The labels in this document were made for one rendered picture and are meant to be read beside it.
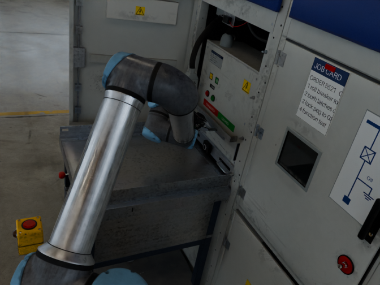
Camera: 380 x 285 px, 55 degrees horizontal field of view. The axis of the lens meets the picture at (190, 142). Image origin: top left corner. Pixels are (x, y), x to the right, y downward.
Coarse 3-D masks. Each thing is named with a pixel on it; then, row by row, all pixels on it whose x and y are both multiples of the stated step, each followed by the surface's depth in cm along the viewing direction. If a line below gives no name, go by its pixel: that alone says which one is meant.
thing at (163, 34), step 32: (96, 0) 173; (128, 0) 174; (160, 0) 179; (192, 0) 185; (96, 32) 181; (128, 32) 185; (160, 32) 189; (192, 32) 191; (96, 64) 189; (96, 96) 198
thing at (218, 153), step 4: (200, 132) 199; (200, 136) 200; (204, 136) 196; (200, 140) 200; (208, 140) 192; (212, 144) 189; (212, 148) 189; (216, 148) 186; (212, 152) 189; (216, 152) 186; (220, 152) 183; (216, 156) 186; (220, 156) 183; (224, 156) 180; (216, 160) 186; (220, 160) 183; (224, 160) 179; (228, 160) 177; (220, 164) 183; (224, 164) 180; (228, 164) 176; (232, 164) 175; (224, 168) 180; (228, 168) 177
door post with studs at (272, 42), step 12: (288, 0) 127; (276, 24) 133; (276, 36) 134; (276, 48) 134; (264, 60) 142; (264, 72) 142; (264, 84) 142; (252, 96) 149; (252, 108) 150; (252, 120) 151; (252, 132) 152; (240, 144) 161; (240, 156) 161; (240, 168) 162; (228, 204) 173; (228, 216) 174; (216, 252) 188
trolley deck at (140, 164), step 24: (72, 144) 182; (144, 144) 193; (168, 144) 197; (72, 168) 164; (120, 168) 171; (144, 168) 174; (168, 168) 177; (192, 168) 181; (192, 192) 163; (216, 192) 166; (120, 216) 149
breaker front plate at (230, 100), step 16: (208, 48) 187; (208, 64) 188; (224, 64) 174; (240, 64) 163; (208, 80) 189; (224, 80) 175; (240, 80) 164; (256, 80) 153; (224, 96) 177; (240, 96) 165; (208, 112) 192; (224, 112) 178; (240, 112) 166; (224, 128) 179; (240, 128) 167; (224, 144) 180
